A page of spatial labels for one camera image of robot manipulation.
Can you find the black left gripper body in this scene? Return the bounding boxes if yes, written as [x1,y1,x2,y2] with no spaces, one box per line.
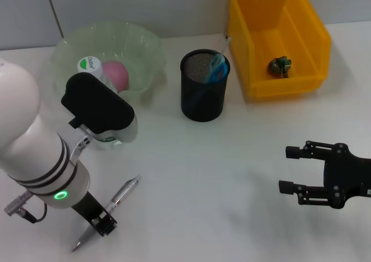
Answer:
[71,192,112,224]

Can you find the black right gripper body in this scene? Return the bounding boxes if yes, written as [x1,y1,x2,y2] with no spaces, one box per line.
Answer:
[323,143,371,209]

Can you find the silver ballpoint pen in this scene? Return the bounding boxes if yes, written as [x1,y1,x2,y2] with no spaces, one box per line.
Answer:
[71,174,141,253]

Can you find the green plastic wrapper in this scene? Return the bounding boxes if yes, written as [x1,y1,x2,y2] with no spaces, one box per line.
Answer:
[267,56,292,79]

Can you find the blue safety scissors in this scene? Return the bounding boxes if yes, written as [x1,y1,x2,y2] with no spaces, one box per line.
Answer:
[186,53,230,110]

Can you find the pink toy peach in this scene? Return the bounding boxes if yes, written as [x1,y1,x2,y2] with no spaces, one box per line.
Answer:
[101,60,130,92]

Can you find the clear plastic ruler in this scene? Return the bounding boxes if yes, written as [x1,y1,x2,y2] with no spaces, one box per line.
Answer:
[214,33,232,57]

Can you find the clear green-label water bottle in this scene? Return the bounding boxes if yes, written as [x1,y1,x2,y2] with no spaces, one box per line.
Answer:
[77,56,128,151]

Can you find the black mesh pen cup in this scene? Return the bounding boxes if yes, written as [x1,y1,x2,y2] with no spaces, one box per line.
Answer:
[179,49,232,123]

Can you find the translucent green fruit bowl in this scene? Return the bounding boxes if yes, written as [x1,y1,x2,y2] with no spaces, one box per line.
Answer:
[52,20,168,100]

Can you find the yellow plastic storage bin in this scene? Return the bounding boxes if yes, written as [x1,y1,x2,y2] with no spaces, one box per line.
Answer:
[227,0,332,100]

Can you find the left arm connector cable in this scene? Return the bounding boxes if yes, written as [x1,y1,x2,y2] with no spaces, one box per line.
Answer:
[4,191,49,224]

